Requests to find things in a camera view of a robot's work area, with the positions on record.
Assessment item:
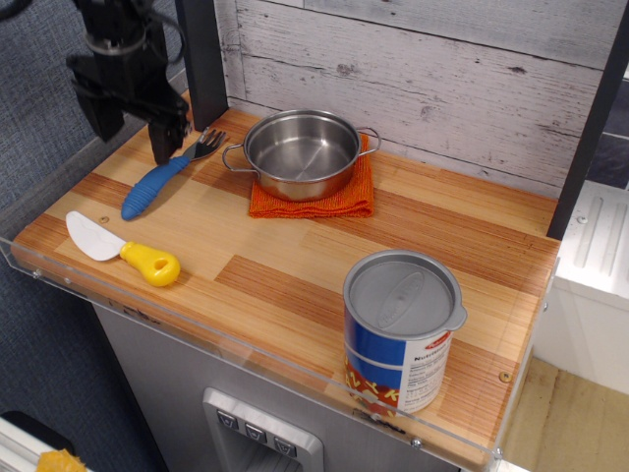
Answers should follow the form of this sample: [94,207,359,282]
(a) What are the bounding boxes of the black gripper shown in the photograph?
[66,46,191,165]

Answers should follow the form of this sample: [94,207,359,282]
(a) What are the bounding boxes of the blue handled metal fork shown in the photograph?
[121,128,227,221]

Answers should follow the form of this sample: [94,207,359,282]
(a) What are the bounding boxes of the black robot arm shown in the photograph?
[66,1,191,165]

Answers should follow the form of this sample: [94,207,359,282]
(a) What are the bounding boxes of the stainless steel pot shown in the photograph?
[222,109,382,203]

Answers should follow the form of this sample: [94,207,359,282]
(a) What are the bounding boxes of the orange folded cloth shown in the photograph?
[249,155,374,219]

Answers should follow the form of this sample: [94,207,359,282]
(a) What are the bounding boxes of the blue labelled soup can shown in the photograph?
[343,250,467,414]

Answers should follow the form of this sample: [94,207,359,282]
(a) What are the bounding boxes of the toy fridge dispenser panel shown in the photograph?
[202,387,326,471]

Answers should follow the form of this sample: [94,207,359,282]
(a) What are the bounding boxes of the yellow and black object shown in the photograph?
[1,411,88,472]

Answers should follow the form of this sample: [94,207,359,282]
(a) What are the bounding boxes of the white toy sink unit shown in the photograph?
[533,181,628,393]

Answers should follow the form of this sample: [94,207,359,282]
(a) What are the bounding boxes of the clear acrylic guard rail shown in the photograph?
[3,132,558,471]

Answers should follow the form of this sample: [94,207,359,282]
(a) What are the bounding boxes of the dark vertical post left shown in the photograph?
[175,0,229,131]

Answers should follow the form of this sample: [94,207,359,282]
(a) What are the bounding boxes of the dark vertical post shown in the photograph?
[175,0,229,131]
[546,2,628,241]

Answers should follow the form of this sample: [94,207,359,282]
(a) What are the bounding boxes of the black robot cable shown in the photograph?
[146,9,191,68]

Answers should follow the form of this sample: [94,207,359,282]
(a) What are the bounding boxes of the yellow handled white toy knife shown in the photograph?
[65,210,181,287]

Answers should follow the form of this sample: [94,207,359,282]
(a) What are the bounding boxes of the dark vertical post right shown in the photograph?
[546,2,628,241]

